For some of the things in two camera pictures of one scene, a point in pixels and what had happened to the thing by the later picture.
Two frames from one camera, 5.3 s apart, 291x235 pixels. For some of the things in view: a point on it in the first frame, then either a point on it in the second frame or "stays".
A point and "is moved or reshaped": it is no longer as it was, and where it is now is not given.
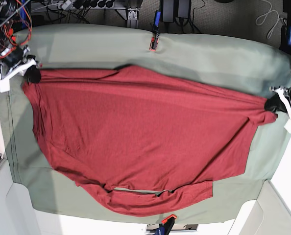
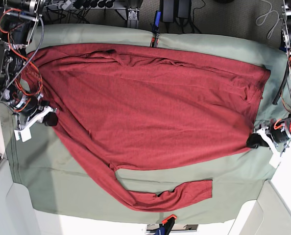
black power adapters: [168, 10] stays
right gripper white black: [16, 60] -> [34, 109]
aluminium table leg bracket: [133, 13] stays
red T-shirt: [142, 142] is moved or reshaped
